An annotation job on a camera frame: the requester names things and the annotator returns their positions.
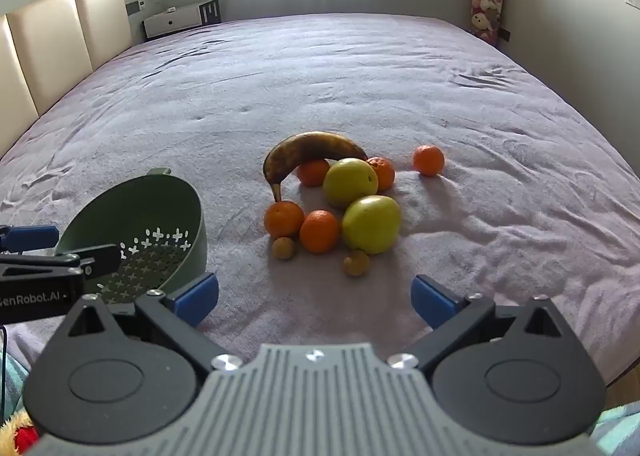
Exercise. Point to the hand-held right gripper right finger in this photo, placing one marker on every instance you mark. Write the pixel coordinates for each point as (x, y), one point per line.
(430, 303)

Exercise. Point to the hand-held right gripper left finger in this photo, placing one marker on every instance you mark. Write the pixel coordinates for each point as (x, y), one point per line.
(197, 298)

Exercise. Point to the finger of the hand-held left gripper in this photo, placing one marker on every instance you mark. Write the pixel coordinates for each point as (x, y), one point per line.
(100, 260)
(32, 237)

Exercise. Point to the green colander bowl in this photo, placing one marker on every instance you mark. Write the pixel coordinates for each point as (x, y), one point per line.
(150, 206)

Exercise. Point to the small brown longan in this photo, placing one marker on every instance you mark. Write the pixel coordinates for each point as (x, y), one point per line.
(283, 248)
(356, 263)

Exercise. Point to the yellow-green apple back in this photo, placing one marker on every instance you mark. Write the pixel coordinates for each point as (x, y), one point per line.
(371, 224)

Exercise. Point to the yellow-green apple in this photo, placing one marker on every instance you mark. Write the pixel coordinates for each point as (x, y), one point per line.
(371, 224)
(347, 183)

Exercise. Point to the orange mandarin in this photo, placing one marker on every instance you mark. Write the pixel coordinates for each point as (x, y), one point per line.
(385, 173)
(320, 231)
(313, 173)
(284, 220)
(428, 160)

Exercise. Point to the brown spotted banana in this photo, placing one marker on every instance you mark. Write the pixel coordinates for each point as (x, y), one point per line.
(310, 143)

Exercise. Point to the teal striped cloth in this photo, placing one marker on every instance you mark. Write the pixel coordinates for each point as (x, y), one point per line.
(12, 386)
(622, 431)

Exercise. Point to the yellow plush toy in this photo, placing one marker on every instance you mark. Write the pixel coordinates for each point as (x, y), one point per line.
(15, 431)

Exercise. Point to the cream padded headboard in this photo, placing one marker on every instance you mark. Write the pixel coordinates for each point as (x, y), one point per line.
(50, 36)

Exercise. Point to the purple bed sheet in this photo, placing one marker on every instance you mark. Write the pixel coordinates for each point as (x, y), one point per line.
(350, 76)

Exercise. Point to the white nightstand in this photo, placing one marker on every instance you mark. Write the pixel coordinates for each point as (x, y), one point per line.
(175, 18)

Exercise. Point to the small black box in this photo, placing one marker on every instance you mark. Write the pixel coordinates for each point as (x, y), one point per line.
(505, 34)

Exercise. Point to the wall switch panel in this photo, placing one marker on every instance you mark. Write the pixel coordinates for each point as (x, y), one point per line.
(135, 7)

